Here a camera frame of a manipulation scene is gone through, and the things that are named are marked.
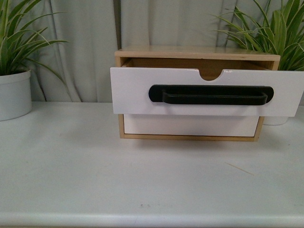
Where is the grey-white backdrop curtain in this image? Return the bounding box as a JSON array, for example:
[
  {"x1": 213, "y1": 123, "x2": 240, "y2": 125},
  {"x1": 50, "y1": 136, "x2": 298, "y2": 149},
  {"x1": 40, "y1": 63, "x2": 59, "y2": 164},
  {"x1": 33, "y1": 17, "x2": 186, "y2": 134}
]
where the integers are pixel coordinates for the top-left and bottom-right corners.
[{"x1": 0, "y1": 0, "x2": 304, "y2": 105}]

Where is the spider plant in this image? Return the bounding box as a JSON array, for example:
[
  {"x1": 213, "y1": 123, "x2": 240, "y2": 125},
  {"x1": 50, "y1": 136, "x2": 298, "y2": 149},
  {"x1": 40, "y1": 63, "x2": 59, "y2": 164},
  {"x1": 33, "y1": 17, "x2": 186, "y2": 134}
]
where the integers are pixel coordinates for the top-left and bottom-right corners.
[
  {"x1": 0, "y1": 0, "x2": 67, "y2": 86},
  {"x1": 217, "y1": 0, "x2": 304, "y2": 71}
]

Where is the wooden two-drawer cabinet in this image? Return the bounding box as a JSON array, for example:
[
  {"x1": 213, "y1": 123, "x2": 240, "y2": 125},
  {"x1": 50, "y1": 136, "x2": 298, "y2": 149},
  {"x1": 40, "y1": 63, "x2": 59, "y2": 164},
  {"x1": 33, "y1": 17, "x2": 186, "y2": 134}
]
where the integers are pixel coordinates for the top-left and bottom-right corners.
[{"x1": 115, "y1": 46, "x2": 280, "y2": 142}]

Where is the white drawer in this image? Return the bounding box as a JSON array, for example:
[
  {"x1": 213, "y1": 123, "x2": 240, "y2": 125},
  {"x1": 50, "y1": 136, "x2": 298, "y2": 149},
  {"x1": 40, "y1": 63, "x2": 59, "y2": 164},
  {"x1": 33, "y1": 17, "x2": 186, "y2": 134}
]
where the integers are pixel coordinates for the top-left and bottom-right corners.
[
  {"x1": 110, "y1": 57, "x2": 304, "y2": 117},
  {"x1": 124, "y1": 114, "x2": 259, "y2": 137}
]

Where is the thin wooden toothpick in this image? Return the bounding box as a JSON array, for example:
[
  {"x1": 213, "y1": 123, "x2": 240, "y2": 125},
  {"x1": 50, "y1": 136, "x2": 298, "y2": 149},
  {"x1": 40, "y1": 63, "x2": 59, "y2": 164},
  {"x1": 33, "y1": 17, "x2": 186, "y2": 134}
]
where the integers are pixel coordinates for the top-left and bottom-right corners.
[{"x1": 225, "y1": 162, "x2": 254, "y2": 176}]

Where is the right white plant pot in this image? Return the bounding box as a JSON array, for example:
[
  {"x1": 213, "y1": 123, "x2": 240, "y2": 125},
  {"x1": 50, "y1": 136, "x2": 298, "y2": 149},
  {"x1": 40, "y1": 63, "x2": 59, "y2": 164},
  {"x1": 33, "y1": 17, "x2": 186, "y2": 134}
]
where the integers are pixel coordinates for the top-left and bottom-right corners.
[{"x1": 263, "y1": 116, "x2": 289, "y2": 125}]

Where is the white plant pot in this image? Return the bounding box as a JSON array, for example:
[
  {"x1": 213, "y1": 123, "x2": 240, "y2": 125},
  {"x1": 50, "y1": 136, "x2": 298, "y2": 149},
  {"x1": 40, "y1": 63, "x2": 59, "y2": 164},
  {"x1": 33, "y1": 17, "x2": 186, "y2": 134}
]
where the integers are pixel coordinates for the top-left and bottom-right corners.
[
  {"x1": 0, "y1": 71, "x2": 32, "y2": 121},
  {"x1": 263, "y1": 116, "x2": 289, "y2": 125}
]

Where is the right spider plant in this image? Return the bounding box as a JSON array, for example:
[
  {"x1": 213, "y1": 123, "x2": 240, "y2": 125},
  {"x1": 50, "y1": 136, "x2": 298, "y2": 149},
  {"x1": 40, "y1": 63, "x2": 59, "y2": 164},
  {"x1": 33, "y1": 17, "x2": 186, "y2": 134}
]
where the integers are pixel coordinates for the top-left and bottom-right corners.
[{"x1": 217, "y1": 0, "x2": 304, "y2": 71}]

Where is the left spider plant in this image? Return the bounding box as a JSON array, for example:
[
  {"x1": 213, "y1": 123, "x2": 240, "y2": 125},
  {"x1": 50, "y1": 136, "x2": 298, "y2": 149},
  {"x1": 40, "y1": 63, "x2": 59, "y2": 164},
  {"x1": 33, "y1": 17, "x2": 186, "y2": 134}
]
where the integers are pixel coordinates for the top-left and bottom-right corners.
[{"x1": 0, "y1": 0, "x2": 67, "y2": 86}]

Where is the left white plant pot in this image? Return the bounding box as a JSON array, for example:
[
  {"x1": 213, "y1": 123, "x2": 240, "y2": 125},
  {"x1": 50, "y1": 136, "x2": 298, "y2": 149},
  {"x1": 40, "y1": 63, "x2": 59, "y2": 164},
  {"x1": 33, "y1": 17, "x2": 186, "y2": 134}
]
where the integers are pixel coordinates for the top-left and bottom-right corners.
[{"x1": 0, "y1": 71, "x2": 32, "y2": 121}]

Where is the black drawer handle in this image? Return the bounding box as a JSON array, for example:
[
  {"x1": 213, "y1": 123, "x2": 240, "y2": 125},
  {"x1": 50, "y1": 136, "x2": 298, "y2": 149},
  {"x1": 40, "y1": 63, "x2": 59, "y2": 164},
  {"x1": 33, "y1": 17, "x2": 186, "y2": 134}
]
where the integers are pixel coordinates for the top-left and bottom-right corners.
[{"x1": 148, "y1": 85, "x2": 274, "y2": 106}]

